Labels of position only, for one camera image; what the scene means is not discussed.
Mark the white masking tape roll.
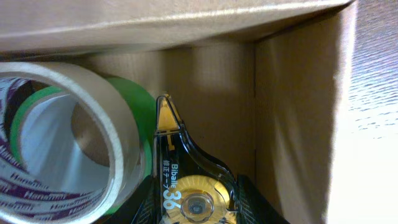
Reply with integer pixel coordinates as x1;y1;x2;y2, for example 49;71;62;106
1;62;143;223

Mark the green tape roll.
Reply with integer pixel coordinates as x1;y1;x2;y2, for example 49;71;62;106
1;77;155;222

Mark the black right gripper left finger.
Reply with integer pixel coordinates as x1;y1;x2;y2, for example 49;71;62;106
103;176;154;224

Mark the brown cardboard box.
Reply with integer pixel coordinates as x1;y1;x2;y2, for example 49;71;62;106
1;0;358;223

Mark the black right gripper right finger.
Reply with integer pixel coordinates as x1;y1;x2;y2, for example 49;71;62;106
237;175;289;224

